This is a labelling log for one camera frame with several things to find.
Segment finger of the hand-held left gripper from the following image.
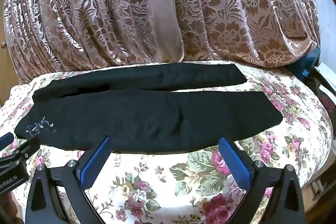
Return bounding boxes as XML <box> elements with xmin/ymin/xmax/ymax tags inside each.
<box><xmin>0</xmin><ymin>136</ymin><xmax>41</xmax><ymax>165</ymax></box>
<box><xmin>0</xmin><ymin>132</ymin><xmax>15</xmax><ymax>147</ymax></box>

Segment brown floral curtain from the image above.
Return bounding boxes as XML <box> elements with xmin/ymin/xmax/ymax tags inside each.
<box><xmin>4</xmin><ymin>0</ymin><xmax>320</xmax><ymax>84</ymax></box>

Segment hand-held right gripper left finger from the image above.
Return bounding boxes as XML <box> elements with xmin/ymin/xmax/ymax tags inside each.
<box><xmin>25</xmin><ymin>136</ymin><xmax>111</xmax><ymax>224</ymax></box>

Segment black metal frame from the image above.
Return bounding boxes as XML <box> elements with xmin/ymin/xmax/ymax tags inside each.
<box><xmin>311</xmin><ymin>66</ymin><xmax>336</xmax><ymax>115</ymax></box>

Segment floral bedsheet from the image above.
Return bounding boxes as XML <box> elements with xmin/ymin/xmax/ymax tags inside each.
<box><xmin>0</xmin><ymin>60</ymin><xmax>334</xmax><ymax>224</ymax></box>

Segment black pants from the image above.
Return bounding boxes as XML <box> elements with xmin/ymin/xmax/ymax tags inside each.
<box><xmin>14</xmin><ymin>63</ymin><xmax>284</xmax><ymax>155</ymax></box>

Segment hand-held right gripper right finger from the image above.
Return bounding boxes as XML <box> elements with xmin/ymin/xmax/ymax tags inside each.
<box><xmin>219</xmin><ymin>136</ymin><xmax>306</xmax><ymax>224</ymax></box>

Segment blue object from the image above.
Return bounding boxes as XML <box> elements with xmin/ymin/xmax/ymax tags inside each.
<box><xmin>285</xmin><ymin>46</ymin><xmax>322</xmax><ymax>78</ymax></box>

